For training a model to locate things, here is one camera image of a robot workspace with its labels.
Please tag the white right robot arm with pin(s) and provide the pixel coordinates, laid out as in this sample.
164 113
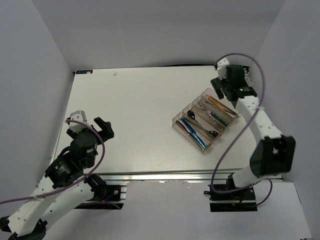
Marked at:
244 177

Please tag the blue knife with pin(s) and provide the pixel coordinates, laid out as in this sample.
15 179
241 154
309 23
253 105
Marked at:
193 133

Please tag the clear compartment utensil tray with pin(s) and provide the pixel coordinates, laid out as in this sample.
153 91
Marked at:
206 121

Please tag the green handled silver fork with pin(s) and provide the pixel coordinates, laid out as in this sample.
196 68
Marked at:
217 118

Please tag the pink handled fork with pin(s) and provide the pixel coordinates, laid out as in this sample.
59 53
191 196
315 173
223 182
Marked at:
205 109

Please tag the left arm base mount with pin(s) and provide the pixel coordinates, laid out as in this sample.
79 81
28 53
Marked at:
105 196

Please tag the black knife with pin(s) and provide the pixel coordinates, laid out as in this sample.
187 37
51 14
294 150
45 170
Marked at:
182 127

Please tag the aluminium table frame rail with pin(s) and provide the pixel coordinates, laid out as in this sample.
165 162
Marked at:
265 159

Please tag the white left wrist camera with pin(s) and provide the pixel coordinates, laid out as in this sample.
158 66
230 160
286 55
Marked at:
74 120

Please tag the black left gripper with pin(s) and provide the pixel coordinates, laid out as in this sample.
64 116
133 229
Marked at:
107 131

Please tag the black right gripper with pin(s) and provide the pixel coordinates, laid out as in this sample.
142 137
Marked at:
218 85

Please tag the dark blue chopstick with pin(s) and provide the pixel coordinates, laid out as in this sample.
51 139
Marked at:
221 106

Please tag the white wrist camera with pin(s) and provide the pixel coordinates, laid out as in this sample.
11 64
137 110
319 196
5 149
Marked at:
74 120
221 67

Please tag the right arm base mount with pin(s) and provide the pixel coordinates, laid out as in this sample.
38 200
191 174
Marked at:
240 201

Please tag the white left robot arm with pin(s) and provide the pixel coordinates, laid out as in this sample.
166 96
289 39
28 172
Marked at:
45 206

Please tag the left corner marker sticker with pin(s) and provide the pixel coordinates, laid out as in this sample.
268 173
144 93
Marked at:
83 72

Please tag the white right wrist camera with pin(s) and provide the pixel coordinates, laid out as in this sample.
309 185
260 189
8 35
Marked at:
221 67

